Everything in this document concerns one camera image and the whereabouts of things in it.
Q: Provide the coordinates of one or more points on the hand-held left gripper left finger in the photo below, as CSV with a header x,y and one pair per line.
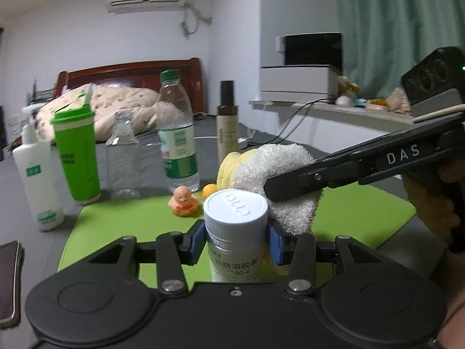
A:
x,y
198,243

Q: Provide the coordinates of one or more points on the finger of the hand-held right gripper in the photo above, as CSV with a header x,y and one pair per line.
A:
x,y
312,181

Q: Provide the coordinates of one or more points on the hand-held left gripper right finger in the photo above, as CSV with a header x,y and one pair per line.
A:
x,y
275,245

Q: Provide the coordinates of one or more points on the white and yellow towel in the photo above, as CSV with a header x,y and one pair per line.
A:
x,y
276,163

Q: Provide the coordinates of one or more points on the white pill bottle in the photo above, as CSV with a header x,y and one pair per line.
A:
x,y
236,218

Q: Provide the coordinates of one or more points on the person's right forearm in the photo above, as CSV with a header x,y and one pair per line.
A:
x,y
456,298

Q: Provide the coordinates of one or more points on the person's right hand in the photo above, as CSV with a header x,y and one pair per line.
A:
x,y
432,203

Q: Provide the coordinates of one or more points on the orange rubber toy figure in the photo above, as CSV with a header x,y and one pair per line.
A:
x,y
181,200

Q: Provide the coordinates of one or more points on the beige plush toy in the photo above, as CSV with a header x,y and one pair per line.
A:
x,y
397,101

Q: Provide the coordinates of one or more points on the yellow rubber duck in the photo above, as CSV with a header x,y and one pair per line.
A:
x,y
209,190

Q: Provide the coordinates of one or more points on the white windowsill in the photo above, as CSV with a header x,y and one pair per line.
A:
x,y
327,111

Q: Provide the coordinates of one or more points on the green mat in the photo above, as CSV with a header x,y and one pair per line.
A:
x,y
127,221

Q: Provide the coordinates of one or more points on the white charger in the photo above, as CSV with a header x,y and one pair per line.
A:
x,y
246,141

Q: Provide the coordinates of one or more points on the yellow and white plush toy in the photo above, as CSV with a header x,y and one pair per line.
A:
x,y
347,85

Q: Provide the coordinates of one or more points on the brown spray bottle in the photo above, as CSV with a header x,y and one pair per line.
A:
x,y
227,131

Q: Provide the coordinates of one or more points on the green-capped water bottle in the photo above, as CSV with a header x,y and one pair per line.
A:
x,y
178,145

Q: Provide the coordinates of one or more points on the flat white box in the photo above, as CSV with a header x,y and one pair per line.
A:
x,y
298,80

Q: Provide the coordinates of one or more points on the clear empty bottle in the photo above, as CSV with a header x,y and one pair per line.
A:
x,y
123,163

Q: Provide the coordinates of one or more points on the green curtain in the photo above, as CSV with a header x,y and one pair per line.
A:
x,y
392,25

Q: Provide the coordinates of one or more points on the black and white box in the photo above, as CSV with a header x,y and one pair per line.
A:
x,y
312,49

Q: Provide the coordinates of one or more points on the green tumbler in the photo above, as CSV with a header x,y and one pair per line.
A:
x,y
80,160

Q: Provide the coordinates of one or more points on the beige patterned quilt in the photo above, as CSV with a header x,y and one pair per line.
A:
x,y
120,105

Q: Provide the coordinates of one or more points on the white pump lotion bottle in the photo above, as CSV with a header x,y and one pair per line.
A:
x,y
36,181

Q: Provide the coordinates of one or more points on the red wooden headboard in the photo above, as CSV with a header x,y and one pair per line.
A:
x,y
145,72

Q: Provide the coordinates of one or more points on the smartphone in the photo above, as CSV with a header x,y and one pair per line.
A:
x,y
9,283

